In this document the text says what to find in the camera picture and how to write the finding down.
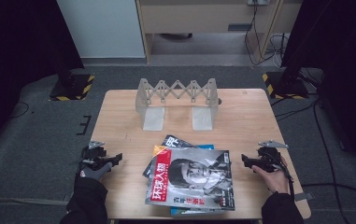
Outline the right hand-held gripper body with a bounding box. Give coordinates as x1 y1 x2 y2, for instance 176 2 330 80
257 139 290 174

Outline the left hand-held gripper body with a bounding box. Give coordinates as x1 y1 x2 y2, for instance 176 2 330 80
79 140 108 172

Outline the portrait cover magazine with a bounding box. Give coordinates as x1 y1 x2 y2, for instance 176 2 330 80
144 145 236 212

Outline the grey metal expandable book rack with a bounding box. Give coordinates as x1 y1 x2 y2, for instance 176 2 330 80
135 77 222 132

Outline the blue book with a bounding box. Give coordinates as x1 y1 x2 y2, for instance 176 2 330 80
169 143 230 217

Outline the person's left hand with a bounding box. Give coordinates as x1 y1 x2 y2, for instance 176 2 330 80
78 161 114 182

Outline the person's right hand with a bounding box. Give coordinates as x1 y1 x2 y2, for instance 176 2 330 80
251 157 290 194

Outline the grey tape piece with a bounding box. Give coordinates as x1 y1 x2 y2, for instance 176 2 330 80
293 191 315 202

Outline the black stand with striped base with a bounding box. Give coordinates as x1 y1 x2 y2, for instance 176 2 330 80
262 0 335 101
49 55 96 102

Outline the black curtain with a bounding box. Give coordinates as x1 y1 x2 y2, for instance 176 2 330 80
0 0 85 158
280 0 356 171

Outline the white board panel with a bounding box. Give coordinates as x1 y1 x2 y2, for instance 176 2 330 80
56 0 147 60

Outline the dark flat object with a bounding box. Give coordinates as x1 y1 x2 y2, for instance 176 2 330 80
159 32 194 41

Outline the wooden desk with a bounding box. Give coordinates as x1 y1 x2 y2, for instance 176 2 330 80
135 0 303 65

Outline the white power strip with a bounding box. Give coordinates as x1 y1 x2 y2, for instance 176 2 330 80
248 0 271 7

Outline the right hand-held gripper cable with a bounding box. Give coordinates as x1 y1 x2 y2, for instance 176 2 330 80
277 155 294 198

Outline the long black floor cable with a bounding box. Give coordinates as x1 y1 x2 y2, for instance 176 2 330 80
313 101 345 224

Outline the black looped floor cable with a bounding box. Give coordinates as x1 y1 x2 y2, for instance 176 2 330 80
9 101 31 119

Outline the white cable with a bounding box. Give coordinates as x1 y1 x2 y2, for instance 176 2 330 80
268 34 290 68

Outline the black hanging cable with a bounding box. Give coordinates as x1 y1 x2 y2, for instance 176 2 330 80
244 3 290 67

